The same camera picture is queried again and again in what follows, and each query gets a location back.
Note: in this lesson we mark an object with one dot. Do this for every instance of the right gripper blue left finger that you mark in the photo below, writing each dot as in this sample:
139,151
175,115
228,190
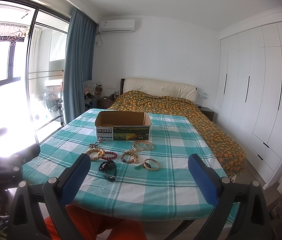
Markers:
60,192

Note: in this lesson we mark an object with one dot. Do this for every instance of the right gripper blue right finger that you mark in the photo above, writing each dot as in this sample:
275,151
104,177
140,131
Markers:
217,193

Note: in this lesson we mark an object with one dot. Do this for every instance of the gold lattice keychain charm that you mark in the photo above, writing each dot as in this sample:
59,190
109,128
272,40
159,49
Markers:
95,144

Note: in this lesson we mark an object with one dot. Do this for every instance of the long golden bead strand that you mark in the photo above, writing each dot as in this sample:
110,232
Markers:
142,145

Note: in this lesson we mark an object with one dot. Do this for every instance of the green pendant dark tassel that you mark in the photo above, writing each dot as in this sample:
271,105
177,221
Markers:
141,166

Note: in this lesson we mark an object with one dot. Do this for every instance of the orange floral bedspread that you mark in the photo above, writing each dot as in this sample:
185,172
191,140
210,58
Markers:
228,152

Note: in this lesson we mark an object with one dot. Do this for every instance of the orange garment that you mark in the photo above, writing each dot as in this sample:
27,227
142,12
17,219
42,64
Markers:
90,225

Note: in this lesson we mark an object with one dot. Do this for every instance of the dark wooden right nightstand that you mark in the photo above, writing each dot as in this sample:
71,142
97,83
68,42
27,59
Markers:
207,112

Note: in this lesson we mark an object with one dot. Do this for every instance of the dark wooden nightstand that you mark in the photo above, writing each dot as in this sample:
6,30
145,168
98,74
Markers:
105,103
207,112

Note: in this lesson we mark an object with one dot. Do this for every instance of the teal white plaid cloth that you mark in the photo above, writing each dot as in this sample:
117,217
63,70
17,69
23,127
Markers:
167,194

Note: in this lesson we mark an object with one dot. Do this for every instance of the open cardboard box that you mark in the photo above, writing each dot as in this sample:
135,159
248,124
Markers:
122,125

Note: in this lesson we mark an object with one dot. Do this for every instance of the washing machine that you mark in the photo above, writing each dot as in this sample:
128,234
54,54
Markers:
53,96

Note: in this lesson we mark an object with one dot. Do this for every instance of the dark wooden left nightstand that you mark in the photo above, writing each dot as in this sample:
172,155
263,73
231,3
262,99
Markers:
105,103

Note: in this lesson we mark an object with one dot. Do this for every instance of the white built-in wardrobe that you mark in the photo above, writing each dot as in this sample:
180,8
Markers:
248,102

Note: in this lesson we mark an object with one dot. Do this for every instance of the pile of clothes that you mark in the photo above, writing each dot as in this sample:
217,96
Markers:
92,88

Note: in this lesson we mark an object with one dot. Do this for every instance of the cream padded headboard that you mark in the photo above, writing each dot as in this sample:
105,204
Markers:
159,88

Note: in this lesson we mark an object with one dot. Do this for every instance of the glass sliding balcony door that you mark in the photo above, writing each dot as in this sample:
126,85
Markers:
32,56

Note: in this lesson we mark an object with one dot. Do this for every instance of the blue curtain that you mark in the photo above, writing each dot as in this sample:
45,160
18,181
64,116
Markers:
79,53

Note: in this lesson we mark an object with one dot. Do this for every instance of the white air conditioner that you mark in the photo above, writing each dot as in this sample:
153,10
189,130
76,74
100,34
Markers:
116,26

